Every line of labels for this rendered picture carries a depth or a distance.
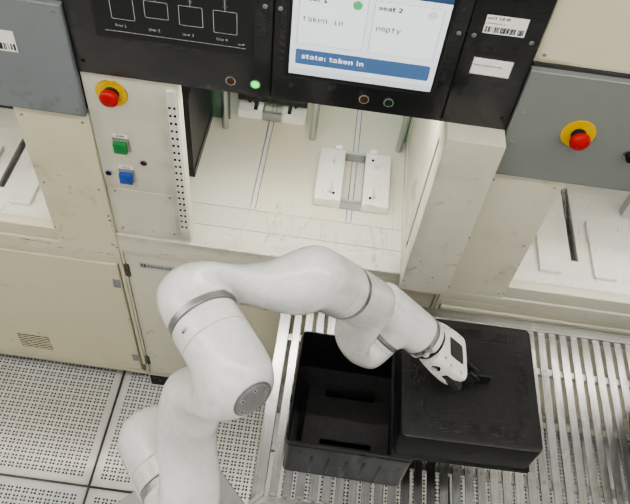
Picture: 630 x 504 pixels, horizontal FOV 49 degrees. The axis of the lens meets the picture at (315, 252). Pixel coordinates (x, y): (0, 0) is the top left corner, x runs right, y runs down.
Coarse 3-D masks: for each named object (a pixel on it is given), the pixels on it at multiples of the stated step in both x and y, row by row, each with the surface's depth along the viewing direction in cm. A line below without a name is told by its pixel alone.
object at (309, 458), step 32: (320, 352) 169; (320, 384) 172; (352, 384) 173; (384, 384) 174; (320, 416) 167; (352, 416) 168; (384, 416) 168; (288, 448) 149; (320, 448) 147; (352, 448) 163; (384, 448) 163; (384, 480) 157
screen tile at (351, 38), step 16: (304, 0) 122; (320, 0) 122; (336, 0) 122; (368, 0) 121; (336, 16) 124; (352, 16) 124; (304, 32) 127; (320, 32) 127; (336, 32) 127; (352, 32) 126; (352, 48) 129
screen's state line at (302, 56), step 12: (300, 60) 132; (312, 60) 132; (324, 60) 132; (336, 60) 132; (348, 60) 131; (360, 60) 131; (372, 60) 131; (384, 60) 130; (372, 72) 133; (384, 72) 133; (396, 72) 132; (408, 72) 132; (420, 72) 132
